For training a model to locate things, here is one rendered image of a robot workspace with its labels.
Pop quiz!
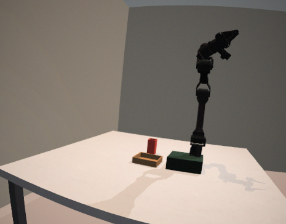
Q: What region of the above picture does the red square cup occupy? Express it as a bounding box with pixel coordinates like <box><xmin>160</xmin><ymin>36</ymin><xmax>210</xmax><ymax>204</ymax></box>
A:
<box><xmin>147</xmin><ymin>138</ymin><xmax>157</xmax><ymax>154</ymax></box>

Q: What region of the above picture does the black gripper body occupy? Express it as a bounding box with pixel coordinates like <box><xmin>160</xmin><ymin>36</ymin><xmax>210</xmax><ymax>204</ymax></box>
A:
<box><xmin>207</xmin><ymin>33</ymin><xmax>229</xmax><ymax>54</ymax></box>

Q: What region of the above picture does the brown shallow tray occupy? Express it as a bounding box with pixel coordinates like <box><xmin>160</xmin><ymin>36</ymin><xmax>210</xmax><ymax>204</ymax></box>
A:
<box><xmin>132</xmin><ymin>152</ymin><xmax>162</xmax><ymax>167</ymax></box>

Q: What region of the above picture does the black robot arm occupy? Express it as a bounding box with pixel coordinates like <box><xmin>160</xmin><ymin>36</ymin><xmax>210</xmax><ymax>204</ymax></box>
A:
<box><xmin>189</xmin><ymin>43</ymin><xmax>231</xmax><ymax>157</ymax></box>

